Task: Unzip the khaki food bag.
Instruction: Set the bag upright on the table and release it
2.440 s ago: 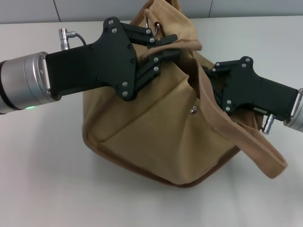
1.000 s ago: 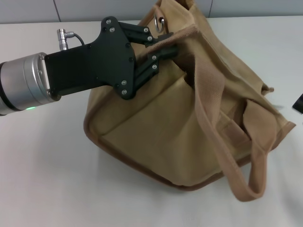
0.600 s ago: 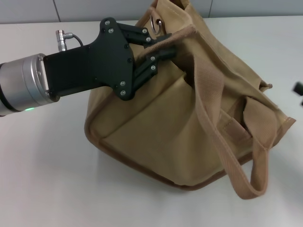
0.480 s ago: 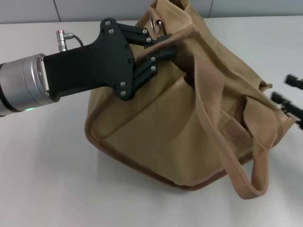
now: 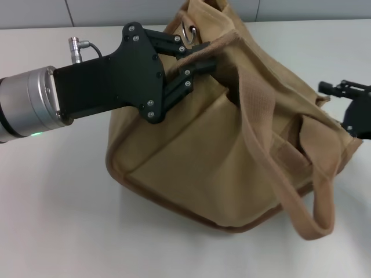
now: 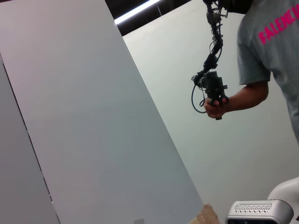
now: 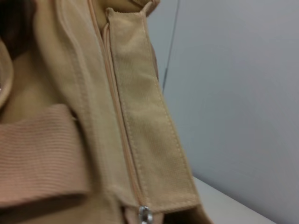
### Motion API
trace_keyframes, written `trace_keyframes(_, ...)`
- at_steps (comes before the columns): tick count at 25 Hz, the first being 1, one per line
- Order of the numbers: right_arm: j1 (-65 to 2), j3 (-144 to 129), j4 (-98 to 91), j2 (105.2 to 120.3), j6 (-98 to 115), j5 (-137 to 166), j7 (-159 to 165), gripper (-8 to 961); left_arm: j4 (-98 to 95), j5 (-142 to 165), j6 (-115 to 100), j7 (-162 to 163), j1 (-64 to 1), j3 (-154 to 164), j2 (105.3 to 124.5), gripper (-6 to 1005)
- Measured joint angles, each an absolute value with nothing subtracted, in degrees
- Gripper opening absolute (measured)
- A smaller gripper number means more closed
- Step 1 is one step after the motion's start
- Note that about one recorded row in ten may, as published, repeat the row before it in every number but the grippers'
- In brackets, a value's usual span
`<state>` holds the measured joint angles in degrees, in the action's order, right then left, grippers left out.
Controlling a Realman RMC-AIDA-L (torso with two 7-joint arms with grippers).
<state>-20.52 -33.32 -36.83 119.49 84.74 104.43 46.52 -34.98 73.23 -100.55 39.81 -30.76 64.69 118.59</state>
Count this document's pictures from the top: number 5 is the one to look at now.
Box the khaki canvas food bag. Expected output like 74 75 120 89
104 0 363 242

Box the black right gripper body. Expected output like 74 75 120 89
340 93 371 140

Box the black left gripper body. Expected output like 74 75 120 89
53 21 166 125

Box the left gripper silver plug cable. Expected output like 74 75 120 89
68 36 103 63

